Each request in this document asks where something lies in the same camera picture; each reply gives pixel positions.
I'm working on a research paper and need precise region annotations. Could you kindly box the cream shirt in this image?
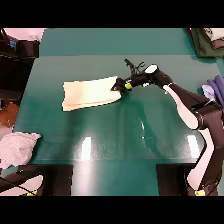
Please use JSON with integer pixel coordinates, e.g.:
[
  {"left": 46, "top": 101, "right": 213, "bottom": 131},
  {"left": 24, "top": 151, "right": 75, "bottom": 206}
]
[{"left": 61, "top": 75, "right": 124, "bottom": 112}]

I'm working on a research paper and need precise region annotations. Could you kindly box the dark green garment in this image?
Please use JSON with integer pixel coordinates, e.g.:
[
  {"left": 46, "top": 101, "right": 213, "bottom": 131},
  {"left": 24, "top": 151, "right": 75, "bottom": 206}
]
[{"left": 189, "top": 28, "right": 224, "bottom": 59}]

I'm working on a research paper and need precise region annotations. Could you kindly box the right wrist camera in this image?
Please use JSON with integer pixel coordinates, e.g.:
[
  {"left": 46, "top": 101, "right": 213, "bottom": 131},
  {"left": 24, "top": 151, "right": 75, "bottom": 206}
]
[{"left": 124, "top": 58, "right": 146, "bottom": 78}]

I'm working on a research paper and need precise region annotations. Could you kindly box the grey garment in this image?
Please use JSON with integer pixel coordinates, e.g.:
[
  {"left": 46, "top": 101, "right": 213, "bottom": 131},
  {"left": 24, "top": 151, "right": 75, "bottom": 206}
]
[{"left": 0, "top": 131, "right": 43, "bottom": 170}]

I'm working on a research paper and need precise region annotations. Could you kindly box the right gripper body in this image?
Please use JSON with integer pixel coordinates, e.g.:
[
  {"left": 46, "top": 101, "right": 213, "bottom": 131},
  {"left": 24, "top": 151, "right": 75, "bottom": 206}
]
[{"left": 110, "top": 77, "right": 134, "bottom": 93}]

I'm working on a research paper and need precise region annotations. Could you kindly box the blue garment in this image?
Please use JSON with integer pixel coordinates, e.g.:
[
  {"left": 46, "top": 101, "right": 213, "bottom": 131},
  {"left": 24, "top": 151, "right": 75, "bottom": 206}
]
[{"left": 201, "top": 74, "right": 224, "bottom": 107}]

